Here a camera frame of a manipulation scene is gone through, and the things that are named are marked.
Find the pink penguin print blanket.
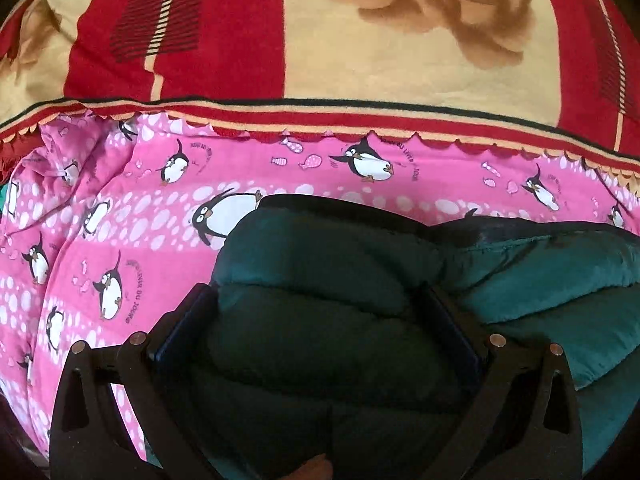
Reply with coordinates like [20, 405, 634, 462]
[0, 112, 640, 466]

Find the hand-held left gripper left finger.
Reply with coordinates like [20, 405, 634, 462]
[49, 282, 221, 480]

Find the green quilted jacket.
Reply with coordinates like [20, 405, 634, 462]
[145, 194, 640, 480]

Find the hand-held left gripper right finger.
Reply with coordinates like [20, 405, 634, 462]
[422, 285, 586, 480]

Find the red rose print blanket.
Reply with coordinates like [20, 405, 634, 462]
[0, 0, 640, 196]

